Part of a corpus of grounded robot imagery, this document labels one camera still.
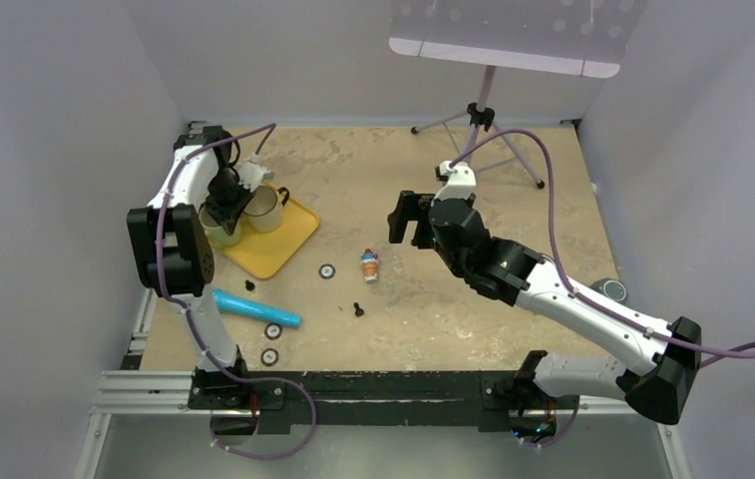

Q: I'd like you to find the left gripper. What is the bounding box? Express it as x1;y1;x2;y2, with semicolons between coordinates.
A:
203;169;256;235

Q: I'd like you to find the ice cream cone toy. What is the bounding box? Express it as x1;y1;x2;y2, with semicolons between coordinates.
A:
360;248;379;283

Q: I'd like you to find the green mug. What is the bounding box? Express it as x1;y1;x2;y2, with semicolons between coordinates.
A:
198;207;242;249

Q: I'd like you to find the round token upper front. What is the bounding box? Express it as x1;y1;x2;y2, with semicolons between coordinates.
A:
264;323;283;340

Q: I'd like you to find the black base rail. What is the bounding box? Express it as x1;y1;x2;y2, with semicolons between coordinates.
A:
188;370;577;434

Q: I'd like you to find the blue toy microphone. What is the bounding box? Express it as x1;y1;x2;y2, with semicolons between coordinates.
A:
213;289;302;328

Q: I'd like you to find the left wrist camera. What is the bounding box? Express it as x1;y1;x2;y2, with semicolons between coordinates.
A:
236;162;275;193

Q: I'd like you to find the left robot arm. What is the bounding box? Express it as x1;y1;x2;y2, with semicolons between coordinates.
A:
127;126;253;408

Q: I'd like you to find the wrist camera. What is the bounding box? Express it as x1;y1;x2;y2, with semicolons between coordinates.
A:
236;162;275;193
434;161;477;201

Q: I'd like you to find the round token near tray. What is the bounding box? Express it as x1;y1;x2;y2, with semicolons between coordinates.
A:
318;263;336;279

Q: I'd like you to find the white tripod stand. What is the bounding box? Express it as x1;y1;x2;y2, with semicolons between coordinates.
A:
410;65;546;190

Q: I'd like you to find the cream enamel mug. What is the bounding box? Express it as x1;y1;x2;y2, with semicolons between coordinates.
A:
243;185;290;234

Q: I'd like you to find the yellow plastic tray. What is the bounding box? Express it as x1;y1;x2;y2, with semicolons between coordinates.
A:
221;196;320;279

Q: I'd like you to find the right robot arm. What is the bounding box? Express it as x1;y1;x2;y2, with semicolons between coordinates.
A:
387;191;702;425

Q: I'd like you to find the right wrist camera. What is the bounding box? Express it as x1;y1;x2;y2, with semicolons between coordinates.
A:
434;161;477;201

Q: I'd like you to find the dark round object right edge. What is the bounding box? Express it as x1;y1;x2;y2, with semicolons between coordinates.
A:
591;278;628;304

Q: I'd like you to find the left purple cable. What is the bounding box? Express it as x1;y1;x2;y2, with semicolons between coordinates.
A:
152;123;320;463

